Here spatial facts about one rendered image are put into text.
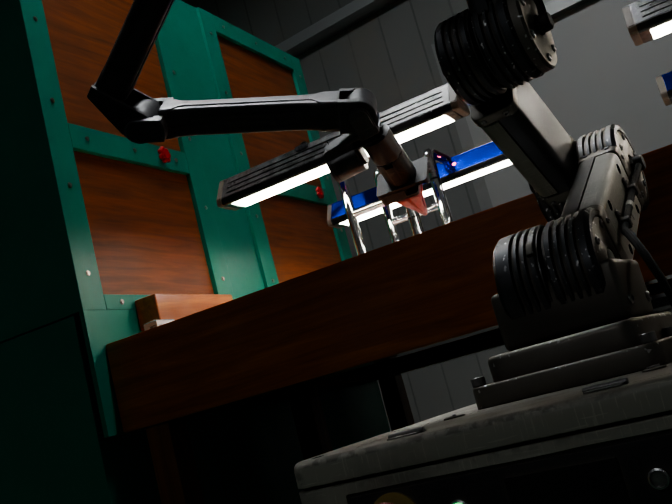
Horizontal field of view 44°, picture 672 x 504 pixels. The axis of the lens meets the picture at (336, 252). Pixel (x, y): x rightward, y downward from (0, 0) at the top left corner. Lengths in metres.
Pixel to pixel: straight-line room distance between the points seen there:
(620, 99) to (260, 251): 2.08
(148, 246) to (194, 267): 0.17
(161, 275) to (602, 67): 2.55
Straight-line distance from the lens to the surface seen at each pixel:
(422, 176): 1.50
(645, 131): 3.92
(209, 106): 1.47
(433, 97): 1.79
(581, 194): 1.04
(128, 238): 1.98
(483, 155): 2.32
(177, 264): 2.09
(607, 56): 4.03
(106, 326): 1.82
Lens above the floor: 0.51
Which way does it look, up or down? 11 degrees up
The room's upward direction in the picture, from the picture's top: 15 degrees counter-clockwise
